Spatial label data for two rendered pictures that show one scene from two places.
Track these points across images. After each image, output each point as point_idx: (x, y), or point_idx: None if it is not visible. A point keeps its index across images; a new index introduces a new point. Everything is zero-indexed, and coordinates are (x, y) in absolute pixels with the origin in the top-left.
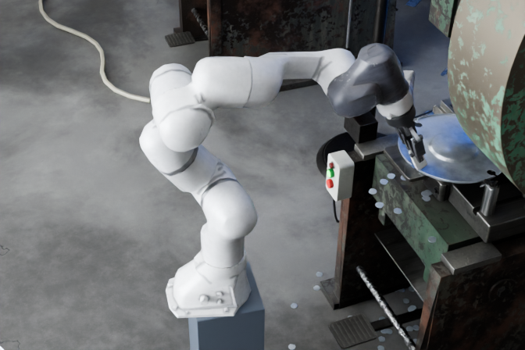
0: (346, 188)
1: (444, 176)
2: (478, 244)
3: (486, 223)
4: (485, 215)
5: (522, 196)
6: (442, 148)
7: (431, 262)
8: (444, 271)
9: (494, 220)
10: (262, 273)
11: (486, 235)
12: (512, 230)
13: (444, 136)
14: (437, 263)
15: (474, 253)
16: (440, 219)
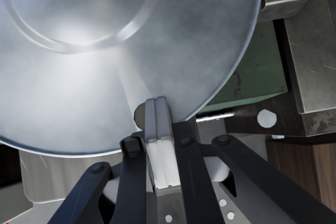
0: (19, 195)
1: (212, 56)
2: (293, 31)
3: None
4: None
5: None
6: (85, 13)
7: (228, 106)
8: (330, 117)
9: None
10: (33, 220)
11: (300, 9)
12: None
13: None
14: (307, 122)
15: (315, 47)
16: None
